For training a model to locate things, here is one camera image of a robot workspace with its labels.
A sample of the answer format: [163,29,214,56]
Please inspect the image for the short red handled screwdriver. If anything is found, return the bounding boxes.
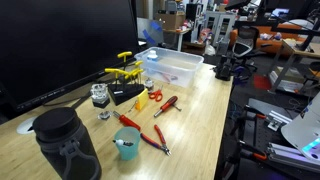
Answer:
[153,95,179,118]

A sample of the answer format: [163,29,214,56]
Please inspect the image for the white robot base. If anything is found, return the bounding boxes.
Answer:
[280,91,320,166]

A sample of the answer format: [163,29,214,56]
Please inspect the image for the small metal cylinder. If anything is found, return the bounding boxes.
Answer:
[144,78,155,93]

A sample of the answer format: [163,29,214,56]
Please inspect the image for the pink tool in bin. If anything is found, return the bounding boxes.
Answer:
[162,72,179,83]

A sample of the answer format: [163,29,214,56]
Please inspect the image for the yellow plastic block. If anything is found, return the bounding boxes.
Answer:
[134,88,149,111]

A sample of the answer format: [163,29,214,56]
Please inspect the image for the clear plastic storage bin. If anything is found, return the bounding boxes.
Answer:
[134,46,205,89]

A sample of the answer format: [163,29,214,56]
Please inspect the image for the small metal pin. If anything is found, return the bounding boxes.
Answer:
[128,101,138,113]

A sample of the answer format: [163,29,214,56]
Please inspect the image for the black hex key stand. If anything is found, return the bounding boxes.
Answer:
[107,83,145,107]

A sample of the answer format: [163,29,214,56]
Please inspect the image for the clear panel with blue tape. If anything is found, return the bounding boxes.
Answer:
[137,17,165,47]

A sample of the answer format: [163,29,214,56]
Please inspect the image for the metal hex nut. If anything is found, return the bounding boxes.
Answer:
[97,110,112,121]

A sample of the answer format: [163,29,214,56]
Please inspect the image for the black and white marker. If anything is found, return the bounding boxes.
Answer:
[112,138,135,148]

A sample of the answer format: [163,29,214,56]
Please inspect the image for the teal plastic cup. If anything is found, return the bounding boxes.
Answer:
[113,126,142,161]

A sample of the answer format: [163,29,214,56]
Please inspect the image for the cardboard box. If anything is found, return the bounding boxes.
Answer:
[154,12,186,31]

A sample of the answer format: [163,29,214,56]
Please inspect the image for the grey mesh office chair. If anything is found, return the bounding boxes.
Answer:
[232,25,260,58]

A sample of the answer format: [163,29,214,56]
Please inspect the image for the large black monitor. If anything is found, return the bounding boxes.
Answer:
[0,0,141,113]

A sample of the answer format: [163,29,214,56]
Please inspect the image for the black insulated water bottle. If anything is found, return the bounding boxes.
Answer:
[32,106,103,180]

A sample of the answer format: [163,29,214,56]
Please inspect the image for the orange sofa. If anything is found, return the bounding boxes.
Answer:
[229,24,311,55]

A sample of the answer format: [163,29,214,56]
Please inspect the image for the wooden side table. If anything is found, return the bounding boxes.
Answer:
[281,39,320,61]

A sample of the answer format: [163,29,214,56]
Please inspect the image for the red handled scissors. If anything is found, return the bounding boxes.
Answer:
[148,85,164,103]

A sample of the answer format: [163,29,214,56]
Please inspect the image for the red blue handled pliers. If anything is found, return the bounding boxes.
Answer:
[139,124,172,157]

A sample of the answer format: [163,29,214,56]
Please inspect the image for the long red handled screwdriver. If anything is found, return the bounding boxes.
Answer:
[112,110,142,132]

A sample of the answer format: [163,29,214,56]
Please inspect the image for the black table clamp mount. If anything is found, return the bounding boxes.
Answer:
[213,52,236,82]

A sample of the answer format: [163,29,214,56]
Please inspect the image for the black clamp orange handle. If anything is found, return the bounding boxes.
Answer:
[238,140,268,162]
[244,105,268,121]

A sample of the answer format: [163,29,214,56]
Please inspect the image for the silver metal bracket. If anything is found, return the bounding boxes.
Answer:
[266,110,293,132]

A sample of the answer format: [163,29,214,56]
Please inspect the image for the white desk cable grommet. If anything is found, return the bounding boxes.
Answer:
[16,116,38,135]

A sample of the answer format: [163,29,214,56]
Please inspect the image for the aluminium extrusion rail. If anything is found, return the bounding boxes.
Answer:
[266,142,320,174]

